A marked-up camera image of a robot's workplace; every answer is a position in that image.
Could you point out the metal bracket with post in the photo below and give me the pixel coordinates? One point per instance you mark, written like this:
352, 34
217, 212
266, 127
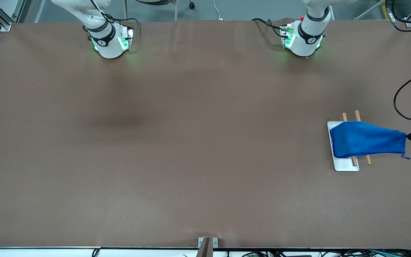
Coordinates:
205, 246

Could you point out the blue microfibre towel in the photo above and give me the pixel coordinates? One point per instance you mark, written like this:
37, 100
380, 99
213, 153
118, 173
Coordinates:
366, 139

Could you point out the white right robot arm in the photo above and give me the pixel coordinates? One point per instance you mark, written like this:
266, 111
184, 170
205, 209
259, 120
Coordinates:
105, 46

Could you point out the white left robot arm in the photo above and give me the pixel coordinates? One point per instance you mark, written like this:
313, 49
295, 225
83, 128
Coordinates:
305, 43

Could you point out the chair caster wheel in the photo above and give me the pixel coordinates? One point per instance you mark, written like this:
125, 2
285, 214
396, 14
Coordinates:
191, 5

